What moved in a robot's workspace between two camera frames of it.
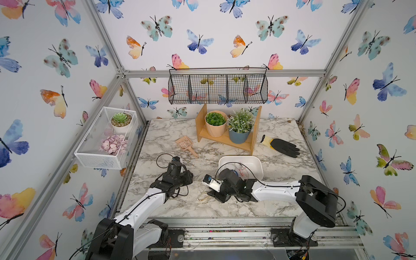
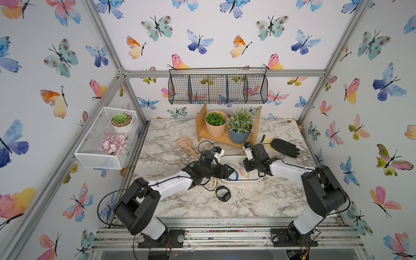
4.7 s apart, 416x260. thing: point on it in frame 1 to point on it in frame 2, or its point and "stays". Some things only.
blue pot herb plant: (240, 124) stays
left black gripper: (188, 178) to (222, 170)
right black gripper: (215, 195) to (247, 167)
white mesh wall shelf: (105, 143) stays
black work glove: (286, 148) stays
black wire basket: (205, 85) stays
